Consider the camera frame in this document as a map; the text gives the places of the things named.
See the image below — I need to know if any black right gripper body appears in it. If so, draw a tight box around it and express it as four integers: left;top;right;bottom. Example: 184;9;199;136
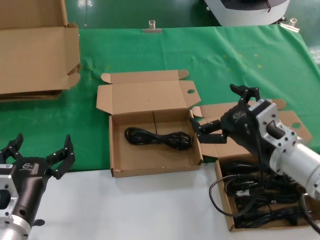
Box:
219;102;273;171

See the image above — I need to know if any silver binder clip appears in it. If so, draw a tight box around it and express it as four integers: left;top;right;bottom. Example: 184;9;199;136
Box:
142;19;163;34
279;17;300;32

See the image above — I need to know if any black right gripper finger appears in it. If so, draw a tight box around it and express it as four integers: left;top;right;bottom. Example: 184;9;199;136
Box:
229;83;261;105
188;116;229;145

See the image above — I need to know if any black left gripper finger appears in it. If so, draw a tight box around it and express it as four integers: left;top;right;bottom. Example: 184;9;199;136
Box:
46;134;76;180
0;133;25;166

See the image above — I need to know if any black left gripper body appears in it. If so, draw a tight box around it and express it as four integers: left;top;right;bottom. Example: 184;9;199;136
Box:
11;156;52;225

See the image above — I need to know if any black right gripper wire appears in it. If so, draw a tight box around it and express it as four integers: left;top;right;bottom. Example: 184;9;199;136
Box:
209;107;320;235

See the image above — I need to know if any white wheeled robot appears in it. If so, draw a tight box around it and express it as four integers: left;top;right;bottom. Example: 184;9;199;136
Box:
203;0;291;27

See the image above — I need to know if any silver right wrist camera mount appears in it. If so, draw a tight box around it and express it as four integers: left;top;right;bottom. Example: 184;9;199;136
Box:
249;98;300;152

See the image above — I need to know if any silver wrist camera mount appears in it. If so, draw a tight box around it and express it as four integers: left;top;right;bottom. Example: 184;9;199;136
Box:
0;163;20;218
249;98;300;152

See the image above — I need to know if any green table cloth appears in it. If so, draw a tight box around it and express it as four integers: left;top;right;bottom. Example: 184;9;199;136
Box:
0;24;320;173

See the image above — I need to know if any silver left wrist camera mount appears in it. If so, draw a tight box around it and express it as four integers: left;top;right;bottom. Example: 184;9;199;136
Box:
0;163;20;218

